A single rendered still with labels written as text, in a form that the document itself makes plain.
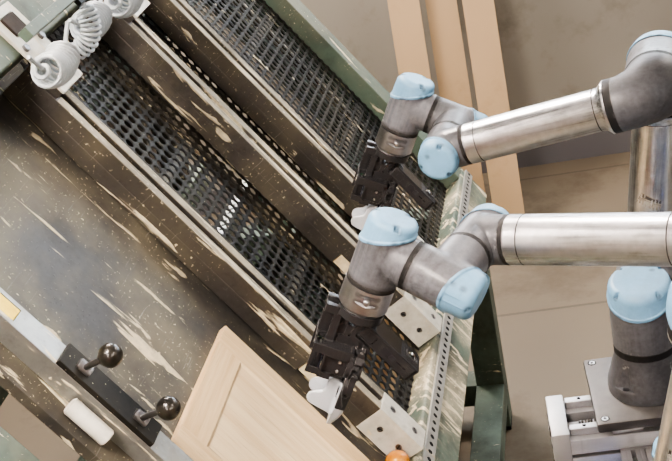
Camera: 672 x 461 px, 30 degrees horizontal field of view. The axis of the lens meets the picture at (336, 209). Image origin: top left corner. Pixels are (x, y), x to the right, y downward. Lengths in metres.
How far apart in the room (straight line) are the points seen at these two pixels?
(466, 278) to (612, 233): 0.21
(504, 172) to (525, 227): 3.50
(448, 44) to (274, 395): 3.14
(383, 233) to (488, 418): 2.24
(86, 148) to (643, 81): 1.02
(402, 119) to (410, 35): 2.84
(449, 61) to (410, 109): 2.94
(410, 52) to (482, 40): 0.30
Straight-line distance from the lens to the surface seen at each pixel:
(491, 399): 4.02
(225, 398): 2.26
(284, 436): 2.34
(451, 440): 2.75
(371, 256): 1.76
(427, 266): 1.74
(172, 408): 1.91
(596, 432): 2.47
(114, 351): 1.89
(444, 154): 2.25
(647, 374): 2.40
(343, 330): 1.85
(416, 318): 2.94
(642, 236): 1.74
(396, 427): 2.56
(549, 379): 4.40
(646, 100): 2.18
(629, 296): 2.33
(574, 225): 1.78
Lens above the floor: 2.43
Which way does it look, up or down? 24 degrees down
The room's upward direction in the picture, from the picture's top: 12 degrees counter-clockwise
